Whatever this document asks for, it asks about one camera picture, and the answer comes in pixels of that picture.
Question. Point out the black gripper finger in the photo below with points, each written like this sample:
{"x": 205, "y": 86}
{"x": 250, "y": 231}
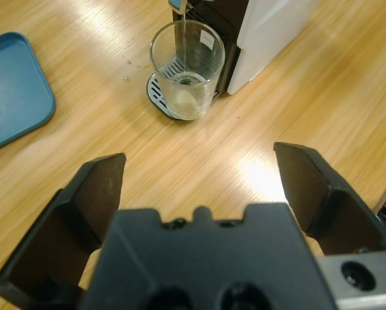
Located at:
{"x": 60, "y": 232}
{"x": 335, "y": 213}

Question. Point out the clear drinking glass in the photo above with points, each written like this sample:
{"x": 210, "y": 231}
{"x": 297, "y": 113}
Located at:
{"x": 186, "y": 93}

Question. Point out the white capsule coffee machine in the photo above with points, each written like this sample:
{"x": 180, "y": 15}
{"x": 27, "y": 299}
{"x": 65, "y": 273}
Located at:
{"x": 270, "y": 38}

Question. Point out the blue plastic tray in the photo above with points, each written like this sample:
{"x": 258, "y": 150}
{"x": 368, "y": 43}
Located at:
{"x": 12, "y": 90}

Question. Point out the black drip tray metal grid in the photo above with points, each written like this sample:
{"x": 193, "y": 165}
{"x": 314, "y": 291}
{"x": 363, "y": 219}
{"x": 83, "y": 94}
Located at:
{"x": 154, "y": 93}

